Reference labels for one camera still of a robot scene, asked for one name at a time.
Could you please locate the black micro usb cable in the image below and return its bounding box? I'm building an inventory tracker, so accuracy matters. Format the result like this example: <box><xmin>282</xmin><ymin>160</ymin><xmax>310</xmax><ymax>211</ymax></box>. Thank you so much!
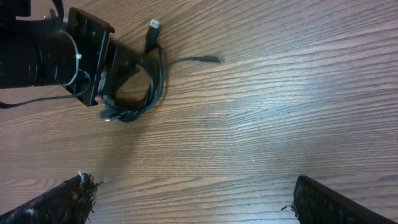
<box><xmin>102</xmin><ymin>54</ymin><xmax>223</xmax><ymax>121</ymax></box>

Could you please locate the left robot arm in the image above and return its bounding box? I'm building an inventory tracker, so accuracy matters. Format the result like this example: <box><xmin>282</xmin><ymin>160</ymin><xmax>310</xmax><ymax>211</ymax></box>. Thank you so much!
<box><xmin>1</xmin><ymin>0</ymin><xmax>139</xmax><ymax>106</ymax></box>

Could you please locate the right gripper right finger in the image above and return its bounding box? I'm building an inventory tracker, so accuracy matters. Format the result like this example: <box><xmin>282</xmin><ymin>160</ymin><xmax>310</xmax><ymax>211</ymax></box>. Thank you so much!
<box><xmin>282</xmin><ymin>175</ymin><xmax>397</xmax><ymax>224</ymax></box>

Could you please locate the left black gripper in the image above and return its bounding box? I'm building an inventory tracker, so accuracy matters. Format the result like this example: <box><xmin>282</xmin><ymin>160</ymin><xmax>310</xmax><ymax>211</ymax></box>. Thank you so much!
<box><xmin>65</xmin><ymin>7</ymin><xmax>140</xmax><ymax>106</ymax></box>

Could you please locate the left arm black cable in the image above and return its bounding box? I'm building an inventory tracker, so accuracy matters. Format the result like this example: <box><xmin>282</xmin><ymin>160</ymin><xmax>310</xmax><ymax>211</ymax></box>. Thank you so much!
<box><xmin>0</xmin><ymin>0</ymin><xmax>93</xmax><ymax>110</ymax></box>

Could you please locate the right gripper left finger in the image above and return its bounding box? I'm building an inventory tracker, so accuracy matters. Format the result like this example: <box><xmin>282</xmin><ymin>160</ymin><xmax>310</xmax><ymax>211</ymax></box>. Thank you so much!
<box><xmin>1</xmin><ymin>171</ymin><xmax>104</xmax><ymax>224</ymax></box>

